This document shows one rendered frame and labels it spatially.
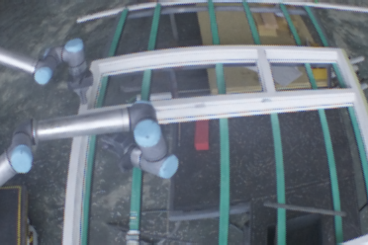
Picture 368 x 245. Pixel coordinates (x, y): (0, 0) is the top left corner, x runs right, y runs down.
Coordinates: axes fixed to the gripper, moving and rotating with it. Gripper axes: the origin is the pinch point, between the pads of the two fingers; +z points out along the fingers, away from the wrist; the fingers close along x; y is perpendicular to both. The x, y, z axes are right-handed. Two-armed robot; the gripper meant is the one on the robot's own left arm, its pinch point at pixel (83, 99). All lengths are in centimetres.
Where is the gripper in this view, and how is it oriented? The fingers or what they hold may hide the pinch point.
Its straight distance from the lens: 269.4
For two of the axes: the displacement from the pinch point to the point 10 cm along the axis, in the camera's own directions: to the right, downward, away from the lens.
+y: 0.2, -6.3, 7.7
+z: 1.4, 7.7, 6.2
